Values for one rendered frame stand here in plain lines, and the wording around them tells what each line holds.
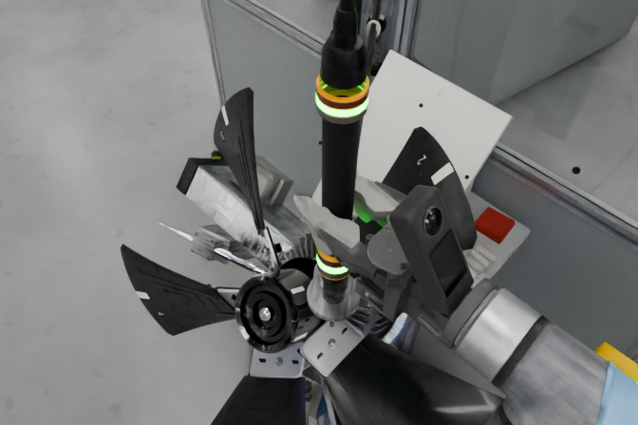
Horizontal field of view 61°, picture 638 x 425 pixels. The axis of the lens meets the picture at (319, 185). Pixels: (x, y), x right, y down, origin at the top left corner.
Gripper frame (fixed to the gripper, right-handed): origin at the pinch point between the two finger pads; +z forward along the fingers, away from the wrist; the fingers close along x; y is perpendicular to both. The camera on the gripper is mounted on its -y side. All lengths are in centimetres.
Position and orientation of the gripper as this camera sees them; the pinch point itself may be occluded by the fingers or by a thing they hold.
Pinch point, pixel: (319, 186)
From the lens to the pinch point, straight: 57.1
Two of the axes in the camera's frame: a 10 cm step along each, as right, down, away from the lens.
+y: 0.0, 6.3, 7.7
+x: 6.9, -5.6, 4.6
